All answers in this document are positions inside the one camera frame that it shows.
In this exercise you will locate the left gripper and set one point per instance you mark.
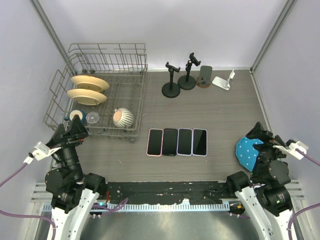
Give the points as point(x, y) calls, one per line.
point(76, 130)

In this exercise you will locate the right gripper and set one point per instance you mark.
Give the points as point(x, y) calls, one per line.
point(265, 135)

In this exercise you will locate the lavender phone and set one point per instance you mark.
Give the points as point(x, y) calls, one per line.
point(200, 142)

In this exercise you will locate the white folding phone stand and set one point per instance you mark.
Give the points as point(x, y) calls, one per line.
point(224, 83)

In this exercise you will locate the white phone blue screen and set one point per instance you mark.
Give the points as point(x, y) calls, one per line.
point(185, 142)

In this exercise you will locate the grey phone stand wooden base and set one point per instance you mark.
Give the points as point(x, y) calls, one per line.
point(204, 79)

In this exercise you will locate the pink case phone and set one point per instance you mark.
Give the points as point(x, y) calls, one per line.
point(155, 142)

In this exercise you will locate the black phone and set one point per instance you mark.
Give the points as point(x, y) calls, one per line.
point(170, 140)

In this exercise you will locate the black round base stand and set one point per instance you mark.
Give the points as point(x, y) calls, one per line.
point(187, 82)

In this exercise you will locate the black gooseneck phone stand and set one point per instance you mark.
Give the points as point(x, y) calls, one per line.
point(171, 89)

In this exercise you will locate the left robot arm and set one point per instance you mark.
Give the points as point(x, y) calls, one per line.
point(73, 192)

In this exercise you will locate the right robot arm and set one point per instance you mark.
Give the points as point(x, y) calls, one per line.
point(263, 193)

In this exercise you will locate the blue dotted plate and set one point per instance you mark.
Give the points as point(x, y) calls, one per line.
point(246, 153)

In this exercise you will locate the clear glass cup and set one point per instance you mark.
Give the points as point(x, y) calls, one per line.
point(94, 122)

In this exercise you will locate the front cream plate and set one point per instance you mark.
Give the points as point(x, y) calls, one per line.
point(86, 96)

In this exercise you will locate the cream plate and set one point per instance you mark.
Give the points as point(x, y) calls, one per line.
point(86, 96)
point(90, 83)

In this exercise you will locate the rear cream plate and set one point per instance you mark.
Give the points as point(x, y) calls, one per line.
point(90, 83)

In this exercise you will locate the striped ceramic teapot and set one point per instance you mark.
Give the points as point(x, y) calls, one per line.
point(123, 118)

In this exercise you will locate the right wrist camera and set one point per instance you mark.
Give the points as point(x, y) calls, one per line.
point(296, 149)

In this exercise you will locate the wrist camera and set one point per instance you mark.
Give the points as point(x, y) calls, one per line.
point(296, 149)
point(39, 152)

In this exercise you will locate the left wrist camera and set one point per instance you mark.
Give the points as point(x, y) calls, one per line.
point(39, 152)

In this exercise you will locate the grey wire dish rack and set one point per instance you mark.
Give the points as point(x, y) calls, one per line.
point(122, 65)

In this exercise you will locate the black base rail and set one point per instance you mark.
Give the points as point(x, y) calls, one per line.
point(169, 192)

